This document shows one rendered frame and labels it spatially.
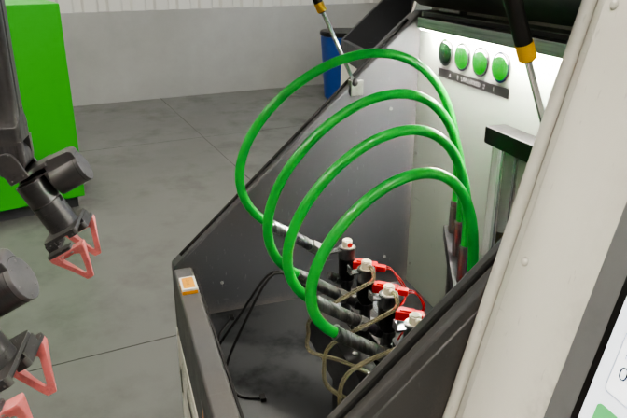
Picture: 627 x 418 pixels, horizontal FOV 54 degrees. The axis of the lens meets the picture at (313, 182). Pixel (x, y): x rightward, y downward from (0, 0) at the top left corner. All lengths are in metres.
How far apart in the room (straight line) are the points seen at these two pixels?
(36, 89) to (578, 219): 3.73
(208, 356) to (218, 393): 0.09
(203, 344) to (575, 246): 0.66
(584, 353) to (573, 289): 0.06
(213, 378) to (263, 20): 6.94
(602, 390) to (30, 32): 3.78
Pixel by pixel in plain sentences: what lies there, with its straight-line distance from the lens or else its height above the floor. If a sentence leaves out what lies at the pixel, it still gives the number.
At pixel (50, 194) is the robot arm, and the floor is 1.15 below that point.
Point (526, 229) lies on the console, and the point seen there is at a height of 1.29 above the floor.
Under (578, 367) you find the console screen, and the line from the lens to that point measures 0.61.
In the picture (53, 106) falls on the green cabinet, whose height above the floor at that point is 0.69.
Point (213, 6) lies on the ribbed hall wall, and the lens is 7.60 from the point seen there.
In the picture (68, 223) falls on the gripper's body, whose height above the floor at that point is 1.09.
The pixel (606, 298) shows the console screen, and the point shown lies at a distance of 0.58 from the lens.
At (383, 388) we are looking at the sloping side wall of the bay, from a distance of 0.73.
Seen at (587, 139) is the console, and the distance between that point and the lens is 0.62.
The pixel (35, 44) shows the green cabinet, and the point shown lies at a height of 1.07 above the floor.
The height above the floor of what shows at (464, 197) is 1.27.
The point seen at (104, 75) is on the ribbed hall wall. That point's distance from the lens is 7.38.
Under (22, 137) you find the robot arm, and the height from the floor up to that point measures 1.26.
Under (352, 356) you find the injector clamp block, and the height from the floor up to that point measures 0.98.
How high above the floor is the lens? 1.55
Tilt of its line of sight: 20 degrees down
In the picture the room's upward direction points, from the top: straight up
